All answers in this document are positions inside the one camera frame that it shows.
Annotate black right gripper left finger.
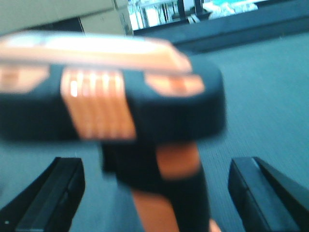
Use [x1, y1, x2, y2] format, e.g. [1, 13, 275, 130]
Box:
[0, 157, 85, 232]

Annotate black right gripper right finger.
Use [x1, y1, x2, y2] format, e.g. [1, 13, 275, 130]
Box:
[228, 157, 309, 232]

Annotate orange black barcode scanner gun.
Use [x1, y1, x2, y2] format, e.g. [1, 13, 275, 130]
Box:
[0, 30, 226, 232]

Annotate large cardboard box black window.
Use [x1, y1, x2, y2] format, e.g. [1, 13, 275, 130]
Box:
[0, 0, 133, 35]

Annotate dark grey table mat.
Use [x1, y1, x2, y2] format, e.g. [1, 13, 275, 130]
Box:
[0, 33, 309, 232]

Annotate grey raised conveyor ledge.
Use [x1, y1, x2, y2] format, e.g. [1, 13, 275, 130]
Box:
[134, 0, 309, 53]

